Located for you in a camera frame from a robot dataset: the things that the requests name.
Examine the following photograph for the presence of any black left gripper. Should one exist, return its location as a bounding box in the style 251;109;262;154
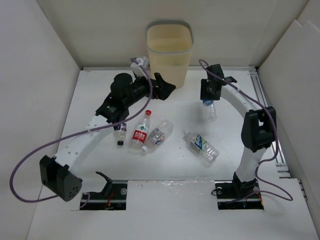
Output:
124;70;175;108

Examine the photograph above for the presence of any blue label water bottle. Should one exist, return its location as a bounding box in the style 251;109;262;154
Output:
202;99;217;122

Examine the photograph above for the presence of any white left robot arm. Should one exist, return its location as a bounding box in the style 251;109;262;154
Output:
39;73;176;202

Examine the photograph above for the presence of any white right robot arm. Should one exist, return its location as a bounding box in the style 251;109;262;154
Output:
200;76;278;199

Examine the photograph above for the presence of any beige plastic waste bin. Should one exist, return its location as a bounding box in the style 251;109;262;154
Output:
145;19;194;89

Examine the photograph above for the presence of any clear bottle silver label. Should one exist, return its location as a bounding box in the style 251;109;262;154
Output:
142;120;174;153

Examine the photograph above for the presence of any red label water bottle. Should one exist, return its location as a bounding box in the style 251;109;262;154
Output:
129;109;152;150

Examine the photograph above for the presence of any small black cap cola bottle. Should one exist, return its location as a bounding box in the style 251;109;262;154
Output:
115;123;127;147

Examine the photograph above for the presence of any clear bottle blue green label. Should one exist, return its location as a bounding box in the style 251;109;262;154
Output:
183;131;220;168

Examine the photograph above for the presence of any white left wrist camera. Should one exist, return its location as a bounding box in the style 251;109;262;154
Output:
130;56;149;76

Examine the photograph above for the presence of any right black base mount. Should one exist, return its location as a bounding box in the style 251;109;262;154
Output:
211;174;264;210

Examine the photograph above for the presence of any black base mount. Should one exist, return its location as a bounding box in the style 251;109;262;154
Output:
79;171;128;211
211;174;264;210

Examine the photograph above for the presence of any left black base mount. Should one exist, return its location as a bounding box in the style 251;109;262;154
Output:
79;171;128;211

